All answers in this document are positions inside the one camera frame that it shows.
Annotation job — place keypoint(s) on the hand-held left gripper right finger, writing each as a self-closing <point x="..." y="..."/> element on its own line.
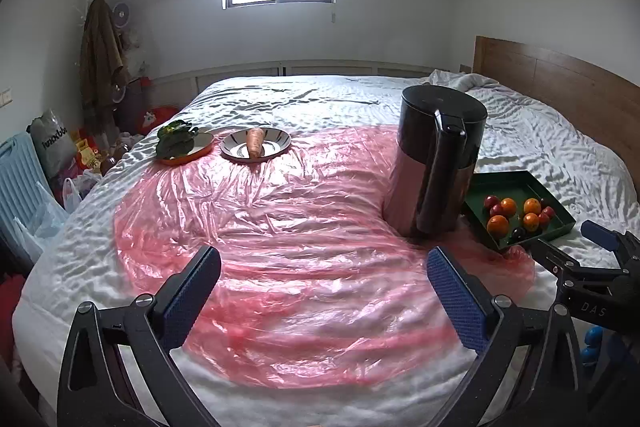
<point x="457" y="302"/>

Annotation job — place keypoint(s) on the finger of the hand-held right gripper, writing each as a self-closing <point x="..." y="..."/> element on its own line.
<point x="555" y="258"/>
<point x="597" y="232"/>

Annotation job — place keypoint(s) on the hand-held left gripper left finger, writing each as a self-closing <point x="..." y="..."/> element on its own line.
<point x="192" y="292"/>

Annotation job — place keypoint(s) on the small red apple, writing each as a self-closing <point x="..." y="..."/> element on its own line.
<point x="491" y="201"/>
<point x="548" y="212"/>
<point x="496" y="211"/>
<point x="544" y="221"/>

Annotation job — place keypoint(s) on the orange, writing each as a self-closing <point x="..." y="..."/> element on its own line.
<point x="508" y="206"/>
<point x="530" y="222"/>
<point x="532" y="206"/>
<point x="498" y="225"/>

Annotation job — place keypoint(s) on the green tray box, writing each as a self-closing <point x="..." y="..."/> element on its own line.
<point x="505" y="186"/>

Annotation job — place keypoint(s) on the blue rounded object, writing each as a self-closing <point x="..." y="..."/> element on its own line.
<point x="593" y="337"/>

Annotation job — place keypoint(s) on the pink plastic sheet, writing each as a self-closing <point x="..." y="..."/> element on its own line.
<point x="300" y="257"/>

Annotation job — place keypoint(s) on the orange oval plate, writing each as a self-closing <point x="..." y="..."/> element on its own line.
<point x="199" y="147"/>

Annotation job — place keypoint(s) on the green leafy vegetable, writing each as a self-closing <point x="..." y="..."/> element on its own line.
<point x="172" y="142"/>

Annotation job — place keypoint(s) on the wooden headboard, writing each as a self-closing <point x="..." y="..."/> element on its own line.
<point x="550" y="82"/>

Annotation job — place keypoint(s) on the carrot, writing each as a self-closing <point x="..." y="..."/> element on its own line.
<point x="255" y="142"/>

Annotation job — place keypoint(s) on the translucent white plastic bag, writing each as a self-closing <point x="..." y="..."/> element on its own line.
<point x="47" y="217"/>

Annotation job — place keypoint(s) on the striped ceramic plate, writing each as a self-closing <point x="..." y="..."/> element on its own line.
<point x="275" y="142"/>

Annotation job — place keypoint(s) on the yellow and red packets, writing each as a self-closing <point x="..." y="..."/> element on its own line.
<point x="87" y="152"/>

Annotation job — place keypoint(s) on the red bag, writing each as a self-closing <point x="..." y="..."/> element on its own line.
<point x="157" y="117"/>

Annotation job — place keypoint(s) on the dark purple cabinet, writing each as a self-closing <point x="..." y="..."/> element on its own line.
<point x="134" y="104"/>

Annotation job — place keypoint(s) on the crumpled white cloth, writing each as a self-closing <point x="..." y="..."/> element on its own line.
<point x="460" y="79"/>

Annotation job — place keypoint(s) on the grey printed bag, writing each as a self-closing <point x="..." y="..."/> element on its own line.
<point x="52" y="142"/>

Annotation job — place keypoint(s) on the light blue suitcase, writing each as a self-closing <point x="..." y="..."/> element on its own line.
<point x="17" y="172"/>

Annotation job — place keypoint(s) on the small white fan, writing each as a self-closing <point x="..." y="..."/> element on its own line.
<point x="118" y="93"/>
<point x="121" y="13"/>

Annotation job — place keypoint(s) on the clear plastic bag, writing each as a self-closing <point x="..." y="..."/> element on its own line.
<point x="134" y="52"/>

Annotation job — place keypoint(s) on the brown coat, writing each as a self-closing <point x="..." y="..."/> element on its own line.
<point x="100" y="57"/>

